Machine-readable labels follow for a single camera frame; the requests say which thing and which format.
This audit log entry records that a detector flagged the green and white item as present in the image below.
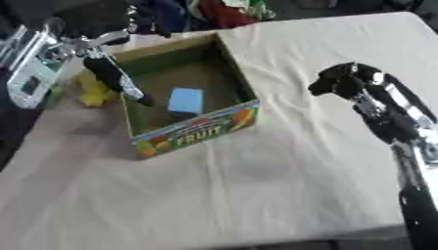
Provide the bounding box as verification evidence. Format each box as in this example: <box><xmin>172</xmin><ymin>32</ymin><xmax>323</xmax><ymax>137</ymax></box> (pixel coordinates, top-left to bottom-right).
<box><xmin>222</xmin><ymin>0</ymin><xmax>278</xmax><ymax>21</ymax></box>

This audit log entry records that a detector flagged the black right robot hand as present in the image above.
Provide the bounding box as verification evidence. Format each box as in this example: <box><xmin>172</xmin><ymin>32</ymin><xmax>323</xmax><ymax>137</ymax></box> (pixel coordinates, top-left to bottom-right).
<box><xmin>306</xmin><ymin>62</ymin><xmax>438</xmax><ymax>145</ymax></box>

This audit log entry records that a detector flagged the red fabric item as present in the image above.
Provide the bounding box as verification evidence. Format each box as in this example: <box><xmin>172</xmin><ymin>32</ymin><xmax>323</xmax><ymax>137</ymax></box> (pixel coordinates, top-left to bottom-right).
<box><xmin>197</xmin><ymin>0</ymin><xmax>260</xmax><ymax>29</ymax></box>

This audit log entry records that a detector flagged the yellow soft toy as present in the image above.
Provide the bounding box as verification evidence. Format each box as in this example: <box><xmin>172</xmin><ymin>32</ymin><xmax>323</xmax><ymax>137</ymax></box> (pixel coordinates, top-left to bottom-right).
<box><xmin>75</xmin><ymin>69</ymin><xmax>125</xmax><ymax>108</ymax></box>

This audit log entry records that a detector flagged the light blue block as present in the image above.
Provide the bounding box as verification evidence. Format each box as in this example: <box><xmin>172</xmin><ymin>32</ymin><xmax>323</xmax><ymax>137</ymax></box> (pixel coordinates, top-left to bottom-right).
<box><xmin>165</xmin><ymin>87</ymin><xmax>207</xmax><ymax>116</ymax></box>

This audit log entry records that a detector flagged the cardboard box with green inside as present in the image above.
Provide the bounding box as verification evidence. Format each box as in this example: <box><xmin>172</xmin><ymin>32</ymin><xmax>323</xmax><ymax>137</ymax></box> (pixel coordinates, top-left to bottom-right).
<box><xmin>109</xmin><ymin>31</ymin><xmax>264</xmax><ymax>160</ymax></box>

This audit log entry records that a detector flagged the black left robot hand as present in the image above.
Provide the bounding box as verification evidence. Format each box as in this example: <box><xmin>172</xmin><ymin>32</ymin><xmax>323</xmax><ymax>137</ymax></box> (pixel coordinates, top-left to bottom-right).
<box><xmin>51</xmin><ymin>2</ymin><xmax>175</xmax><ymax>107</ymax></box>

